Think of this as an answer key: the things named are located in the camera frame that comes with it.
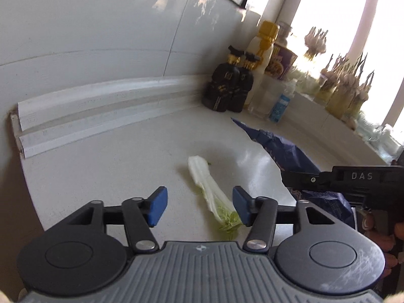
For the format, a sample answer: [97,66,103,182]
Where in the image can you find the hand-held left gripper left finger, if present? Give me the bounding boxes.
[68,187,168,255]

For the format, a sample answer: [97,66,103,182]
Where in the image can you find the glass jar with dark lid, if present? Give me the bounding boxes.
[278,21,294,46]

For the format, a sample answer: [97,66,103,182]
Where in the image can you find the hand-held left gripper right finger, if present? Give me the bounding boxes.
[233,186,340,255]

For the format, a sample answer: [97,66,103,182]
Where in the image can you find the hanging garlic bunch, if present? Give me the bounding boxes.
[304,26,329,60]

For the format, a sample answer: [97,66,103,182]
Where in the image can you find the white bottle with yellow cap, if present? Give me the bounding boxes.
[244,20,281,108]

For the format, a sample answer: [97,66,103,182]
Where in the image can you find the black bottle with gold cap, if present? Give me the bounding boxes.
[202,46,245,112]
[230,52,261,113]

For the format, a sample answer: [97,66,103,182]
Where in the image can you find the jar of sprouting garlic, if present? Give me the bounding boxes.
[347,52,374,123]
[316,54,340,105]

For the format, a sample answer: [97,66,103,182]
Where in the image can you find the person's right hand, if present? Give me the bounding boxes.
[360,210,400,270]

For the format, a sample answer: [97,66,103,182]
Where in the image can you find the napa cabbage leaf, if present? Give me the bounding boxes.
[188,155,245,240]

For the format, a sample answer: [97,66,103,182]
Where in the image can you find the purple noodle cup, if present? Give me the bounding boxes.
[264,43,299,81]

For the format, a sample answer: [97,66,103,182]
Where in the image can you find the small blue spray bottle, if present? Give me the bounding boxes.
[268,79,299,123]

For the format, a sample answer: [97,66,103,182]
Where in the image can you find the dark blue packet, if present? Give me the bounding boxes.
[231,117,354,228]

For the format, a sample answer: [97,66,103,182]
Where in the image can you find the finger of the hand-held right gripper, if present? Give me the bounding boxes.
[281,166,335,193]

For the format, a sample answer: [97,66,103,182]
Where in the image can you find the clear plastic cup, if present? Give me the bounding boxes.
[248,77,281,120]

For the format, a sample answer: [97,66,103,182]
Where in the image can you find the hanging garlic bunches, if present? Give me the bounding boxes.
[325,54,360,119]

